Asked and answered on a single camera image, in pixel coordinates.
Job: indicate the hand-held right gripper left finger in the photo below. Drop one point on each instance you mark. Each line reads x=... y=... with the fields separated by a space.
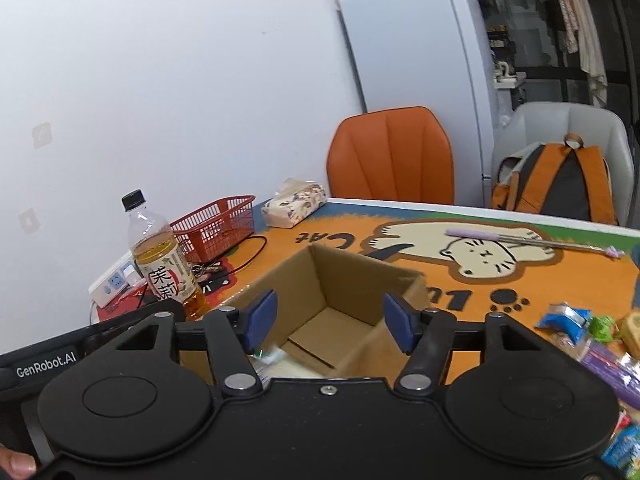
x=262 y=317

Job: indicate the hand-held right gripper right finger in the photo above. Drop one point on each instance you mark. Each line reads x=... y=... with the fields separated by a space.
x=400 y=321

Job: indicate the brown cardboard box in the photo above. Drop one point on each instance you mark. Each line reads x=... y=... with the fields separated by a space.
x=350 y=280

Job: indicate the person's left hand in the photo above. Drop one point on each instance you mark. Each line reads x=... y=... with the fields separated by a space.
x=15 y=461

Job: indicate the white and green snack packet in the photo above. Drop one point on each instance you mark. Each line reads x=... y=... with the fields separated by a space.
x=267 y=362

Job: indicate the white power strip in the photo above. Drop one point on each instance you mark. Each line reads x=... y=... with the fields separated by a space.
x=112 y=282

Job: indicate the red plastic basket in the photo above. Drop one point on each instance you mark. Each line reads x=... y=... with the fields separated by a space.
x=220 y=220

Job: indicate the floral tissue box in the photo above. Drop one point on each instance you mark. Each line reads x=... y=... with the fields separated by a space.
x=295 y=205

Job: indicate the purple pen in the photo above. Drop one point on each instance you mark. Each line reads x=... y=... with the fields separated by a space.
x=480 y=234

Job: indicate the tea bottle with black cap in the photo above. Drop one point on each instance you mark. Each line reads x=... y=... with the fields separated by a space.
x=155 y=245

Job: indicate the blue snack packet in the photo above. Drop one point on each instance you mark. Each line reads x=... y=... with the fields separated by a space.
x=565 y=317

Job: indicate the orange chair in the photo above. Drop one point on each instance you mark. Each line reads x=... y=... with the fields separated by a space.
x=390 y=155

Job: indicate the purple snack packet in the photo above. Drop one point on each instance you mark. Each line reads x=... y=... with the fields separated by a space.
x=610 y=367

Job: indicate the orange and grey backpack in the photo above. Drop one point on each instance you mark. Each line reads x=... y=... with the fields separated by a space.
x=575 y=180

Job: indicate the grey chair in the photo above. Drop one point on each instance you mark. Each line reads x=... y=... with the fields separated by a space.
x=550 y=120

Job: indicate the teal snack packet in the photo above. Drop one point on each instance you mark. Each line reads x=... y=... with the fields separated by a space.
x=622 y=447

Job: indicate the small white kettle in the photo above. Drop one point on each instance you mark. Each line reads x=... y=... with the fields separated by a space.
x=504 y=71

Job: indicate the white refrigerator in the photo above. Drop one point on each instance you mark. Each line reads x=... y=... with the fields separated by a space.
x=410 y=45

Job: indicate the white hanging garment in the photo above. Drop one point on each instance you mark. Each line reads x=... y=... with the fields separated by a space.
x=590 y=45

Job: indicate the patterned hanging garment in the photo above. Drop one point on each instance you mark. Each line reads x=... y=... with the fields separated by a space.
x=562 y=5

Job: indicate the white wall socket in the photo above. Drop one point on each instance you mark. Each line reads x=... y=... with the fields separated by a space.
x=42 y=135

